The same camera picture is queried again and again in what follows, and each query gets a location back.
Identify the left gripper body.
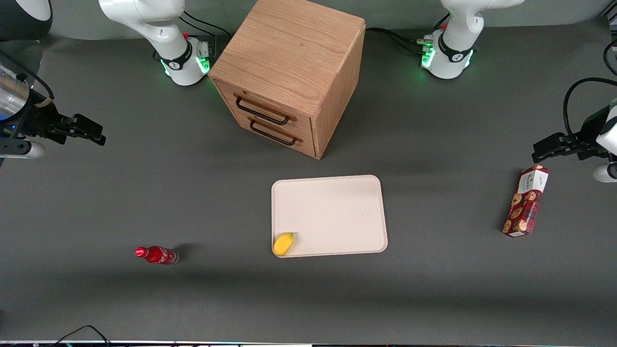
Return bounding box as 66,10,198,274
577,99,617,157

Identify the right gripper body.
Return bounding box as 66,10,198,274
0,64,73,145

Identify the red coke bottle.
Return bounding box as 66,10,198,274
134,245,180,266

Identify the beige plastic tray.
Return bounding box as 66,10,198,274
271,174,389,259

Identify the red cookie box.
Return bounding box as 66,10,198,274
501,164,550,238

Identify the wooden drawer front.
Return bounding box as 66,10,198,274
214,79,315,141
226,103,317,160

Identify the wooden drawer cabinet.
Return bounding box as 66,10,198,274
208,0,366,160

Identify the yellow toy lemon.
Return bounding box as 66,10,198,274
273,232,295,256

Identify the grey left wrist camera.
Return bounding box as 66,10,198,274
592,162,617,183

